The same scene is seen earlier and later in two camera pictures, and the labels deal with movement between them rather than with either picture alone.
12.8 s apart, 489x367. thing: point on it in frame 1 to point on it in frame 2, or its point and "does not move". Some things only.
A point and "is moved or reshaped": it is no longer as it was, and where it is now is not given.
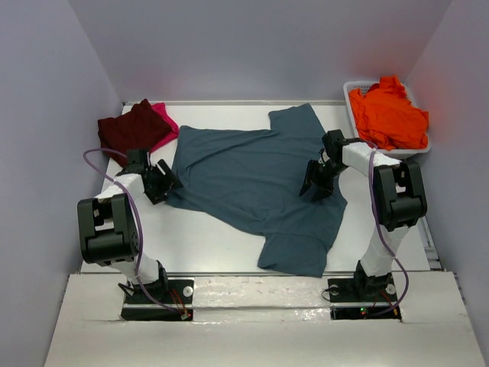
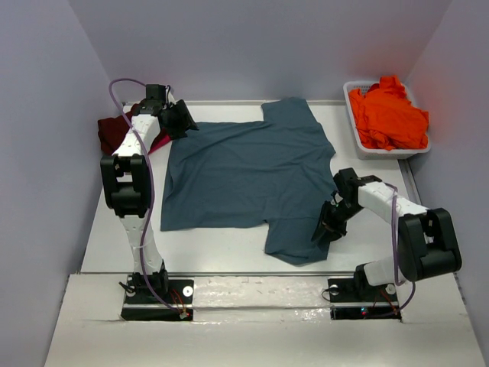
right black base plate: [351, 299] does not move
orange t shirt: [386, 116] does not move
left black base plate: [179, 295] does not move
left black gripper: [168, 180] to [186, 120]
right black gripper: [325, 188] to [336, 229]
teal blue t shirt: [254, 179] is moved or reshaped
